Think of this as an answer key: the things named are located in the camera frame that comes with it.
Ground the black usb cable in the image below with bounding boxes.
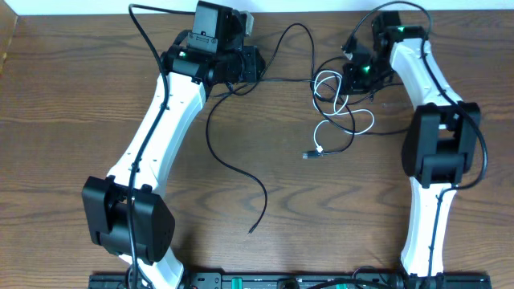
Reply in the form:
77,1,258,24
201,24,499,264
205,22,318,235

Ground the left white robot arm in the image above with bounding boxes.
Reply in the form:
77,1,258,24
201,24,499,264
82,1,265,288

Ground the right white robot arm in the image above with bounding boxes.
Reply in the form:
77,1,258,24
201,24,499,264
342,11,484,279

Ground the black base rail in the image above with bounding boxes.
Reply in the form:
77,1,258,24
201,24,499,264
88,271,493,289

